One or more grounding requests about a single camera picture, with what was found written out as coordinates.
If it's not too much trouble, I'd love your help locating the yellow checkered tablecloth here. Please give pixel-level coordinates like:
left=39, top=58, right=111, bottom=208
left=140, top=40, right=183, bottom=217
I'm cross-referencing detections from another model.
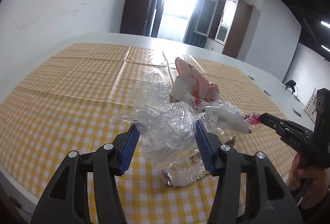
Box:
left=1, top=42, right=294, bottom=223

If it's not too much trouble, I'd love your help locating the white tissue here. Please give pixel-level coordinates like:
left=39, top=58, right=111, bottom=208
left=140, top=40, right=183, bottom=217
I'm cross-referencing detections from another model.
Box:
left=204, top=103, right=252, bottom=134

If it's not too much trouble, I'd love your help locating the pink paper bag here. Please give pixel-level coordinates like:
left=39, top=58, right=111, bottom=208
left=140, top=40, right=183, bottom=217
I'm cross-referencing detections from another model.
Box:
left=175, top=58, right=220, bottom=102

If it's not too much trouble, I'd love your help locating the white plastic cup container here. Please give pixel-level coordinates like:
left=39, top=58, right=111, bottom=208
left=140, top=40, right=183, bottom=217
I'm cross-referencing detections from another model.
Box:
left=170, top=74, right=197, bottom=101

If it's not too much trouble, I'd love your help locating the person's right hand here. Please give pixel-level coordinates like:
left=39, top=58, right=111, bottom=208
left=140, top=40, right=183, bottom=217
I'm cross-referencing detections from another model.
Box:
left=286, top=154, right=329, bottom=210

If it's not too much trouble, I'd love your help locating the pink white wrapper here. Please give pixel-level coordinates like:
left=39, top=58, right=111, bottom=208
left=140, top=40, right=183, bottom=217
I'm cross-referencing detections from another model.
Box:
left=184, top=92, right=222, bottom=113

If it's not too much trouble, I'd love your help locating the long gold snack wrapper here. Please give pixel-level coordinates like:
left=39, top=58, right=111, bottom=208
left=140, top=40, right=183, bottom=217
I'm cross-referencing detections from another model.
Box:
left=157, top=136, right=209, bottom=188

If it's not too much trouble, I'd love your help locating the black device on table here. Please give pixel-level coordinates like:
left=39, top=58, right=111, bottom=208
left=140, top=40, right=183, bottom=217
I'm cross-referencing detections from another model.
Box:
left=285, top=79, right=298, bottom=94

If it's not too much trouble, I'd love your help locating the clear plastic wrap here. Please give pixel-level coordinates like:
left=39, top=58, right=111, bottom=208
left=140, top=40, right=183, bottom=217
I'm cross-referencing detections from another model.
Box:
left=110, top=73, right=217, bottom=168

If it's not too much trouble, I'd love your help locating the brown glass door cabinet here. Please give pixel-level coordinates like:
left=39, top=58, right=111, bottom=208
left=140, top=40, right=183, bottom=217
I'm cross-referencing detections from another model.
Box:
left=194, top=0, right=253, bottom=59

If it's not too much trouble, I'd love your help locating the white desk organizer box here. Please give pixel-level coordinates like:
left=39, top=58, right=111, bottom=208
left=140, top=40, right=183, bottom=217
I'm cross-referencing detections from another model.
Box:
left=304, top=88, right=317, bottom=123

